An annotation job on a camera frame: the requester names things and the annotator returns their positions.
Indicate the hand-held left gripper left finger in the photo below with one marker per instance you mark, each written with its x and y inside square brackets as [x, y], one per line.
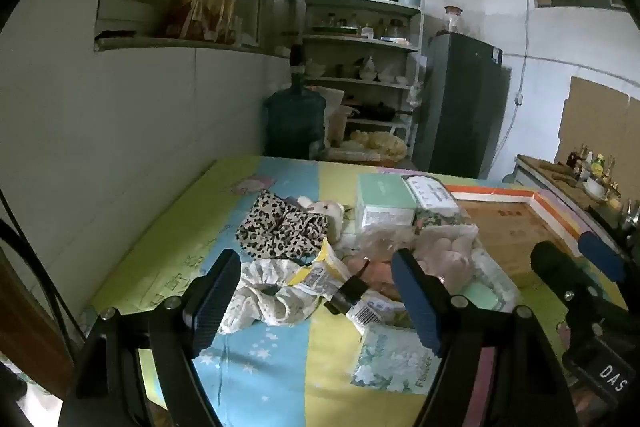
[216, 304]

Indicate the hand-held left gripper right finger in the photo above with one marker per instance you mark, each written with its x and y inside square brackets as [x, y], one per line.
[416, 304]

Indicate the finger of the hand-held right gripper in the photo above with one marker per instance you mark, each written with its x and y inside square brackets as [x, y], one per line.
[602, 257]
[557, 267]

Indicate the white lace scrunchie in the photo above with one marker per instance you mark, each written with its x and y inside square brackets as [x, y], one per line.
[270, 302]

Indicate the clear plastic bag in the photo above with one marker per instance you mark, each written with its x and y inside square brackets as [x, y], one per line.
[440, 252]

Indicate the cardboard box tray orange rim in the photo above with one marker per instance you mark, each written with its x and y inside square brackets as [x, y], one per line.
[505, 232]

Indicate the green floral tissue packet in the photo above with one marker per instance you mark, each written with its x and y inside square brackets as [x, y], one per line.
[390, 364]

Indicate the leopard print cloth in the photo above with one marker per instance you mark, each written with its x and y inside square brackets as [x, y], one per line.
[275, 227]

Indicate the yellow pouch with black cap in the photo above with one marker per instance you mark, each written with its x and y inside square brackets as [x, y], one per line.
[315, 274]

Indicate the beige plush bunny toy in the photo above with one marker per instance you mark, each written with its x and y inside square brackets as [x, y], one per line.
[325, 212]

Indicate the white barcode label packet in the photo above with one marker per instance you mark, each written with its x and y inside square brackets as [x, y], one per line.
[372, 312]

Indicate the white bowl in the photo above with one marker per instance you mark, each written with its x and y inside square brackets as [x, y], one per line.
[595, 188]

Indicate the kitchen counter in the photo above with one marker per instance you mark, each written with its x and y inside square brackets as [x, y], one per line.
[545, 177]

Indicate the row of condiment bottles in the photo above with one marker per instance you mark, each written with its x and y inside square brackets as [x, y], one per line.
[595, 162]

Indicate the colourful printed mat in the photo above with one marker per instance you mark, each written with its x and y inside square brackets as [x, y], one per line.
[280, 377]

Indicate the floral tissue pack white label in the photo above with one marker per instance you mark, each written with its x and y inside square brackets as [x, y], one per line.
[430, 194]

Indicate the mint green box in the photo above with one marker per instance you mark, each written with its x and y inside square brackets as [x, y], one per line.
[382, 194]

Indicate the pale yellow bundle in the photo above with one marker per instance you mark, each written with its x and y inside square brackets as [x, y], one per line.
[375, 142]

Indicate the dark grey fridge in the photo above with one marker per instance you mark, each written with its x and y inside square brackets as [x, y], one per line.
[460, 107]

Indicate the brown wooden board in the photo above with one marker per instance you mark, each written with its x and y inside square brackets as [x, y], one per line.
[30, 332]

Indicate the black wok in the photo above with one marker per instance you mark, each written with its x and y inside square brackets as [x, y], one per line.
[375, 111]

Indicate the white bag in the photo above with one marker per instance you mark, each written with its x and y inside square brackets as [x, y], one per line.
[339, 122]

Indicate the blue water jug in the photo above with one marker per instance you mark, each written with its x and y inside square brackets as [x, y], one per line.
[295, 122]

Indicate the white teapot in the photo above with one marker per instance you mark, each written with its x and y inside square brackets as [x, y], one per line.
[369, 68]

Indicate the black water jug pump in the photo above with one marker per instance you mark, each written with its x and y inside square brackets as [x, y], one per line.
[297, 59]

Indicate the glass jar with lid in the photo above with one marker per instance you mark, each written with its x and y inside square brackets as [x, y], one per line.
[452, 21]

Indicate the white shelf rack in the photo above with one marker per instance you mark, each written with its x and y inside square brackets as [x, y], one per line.
[362, 37]

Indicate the orange liquid bottle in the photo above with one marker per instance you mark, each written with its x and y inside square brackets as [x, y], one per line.
[187, 4]
[209, 9]

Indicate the cardboard sheets on wall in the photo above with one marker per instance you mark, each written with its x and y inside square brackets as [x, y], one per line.
[595, 117]

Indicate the wall socket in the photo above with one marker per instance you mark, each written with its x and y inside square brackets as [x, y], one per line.
[520, 99]

